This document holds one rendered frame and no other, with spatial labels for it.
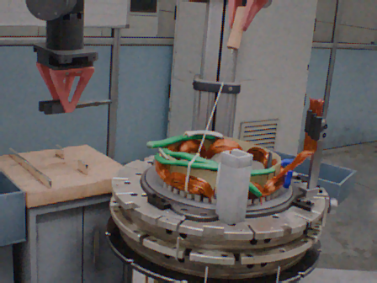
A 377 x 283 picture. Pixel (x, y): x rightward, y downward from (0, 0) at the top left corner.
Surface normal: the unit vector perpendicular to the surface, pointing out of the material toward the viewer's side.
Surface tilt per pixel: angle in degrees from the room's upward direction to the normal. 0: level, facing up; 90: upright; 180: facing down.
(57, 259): 90
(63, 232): 90
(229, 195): 90
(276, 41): 90
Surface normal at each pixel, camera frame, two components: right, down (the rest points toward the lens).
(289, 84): 0.58, 0.27
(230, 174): -0.76, 0.12
